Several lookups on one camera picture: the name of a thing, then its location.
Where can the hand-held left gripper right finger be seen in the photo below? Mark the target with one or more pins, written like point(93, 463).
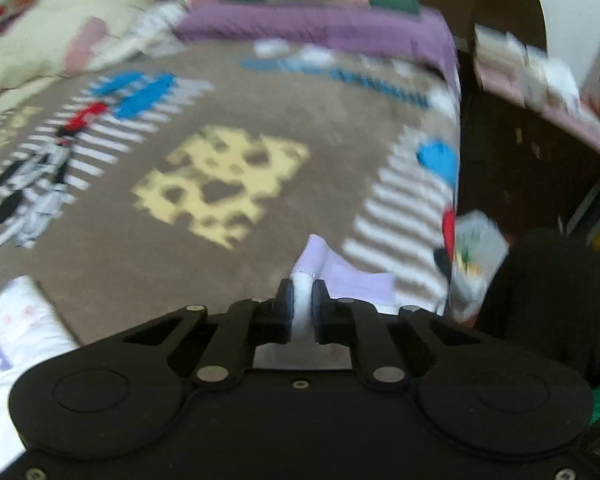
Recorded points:
point(322, 310)

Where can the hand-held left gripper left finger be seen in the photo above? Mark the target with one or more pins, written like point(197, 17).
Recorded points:
point(282, 310)

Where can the white floral garment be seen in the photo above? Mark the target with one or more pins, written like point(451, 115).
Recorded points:
point(15, 340)

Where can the plastic bag on floor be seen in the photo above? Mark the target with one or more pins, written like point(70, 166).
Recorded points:
point(480, 260)

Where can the printed cartoon blanket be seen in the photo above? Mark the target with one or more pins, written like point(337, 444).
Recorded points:
point(105, 260)

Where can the person's black clothing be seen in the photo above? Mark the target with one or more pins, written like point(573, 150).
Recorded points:
point(545, 300)

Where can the dark wooden cabinet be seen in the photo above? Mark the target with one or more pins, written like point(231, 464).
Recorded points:
point(505, 160)

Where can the purple folded blanket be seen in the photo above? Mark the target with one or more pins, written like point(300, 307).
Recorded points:
point(305, 25)

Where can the white floral bed sheet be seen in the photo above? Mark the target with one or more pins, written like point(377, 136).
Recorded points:
point(155, 25)

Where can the white blurred boxes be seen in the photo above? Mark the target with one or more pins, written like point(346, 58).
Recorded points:
point(520, 60)

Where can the cream quilt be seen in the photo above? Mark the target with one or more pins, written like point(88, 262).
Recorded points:
point(55, 25)

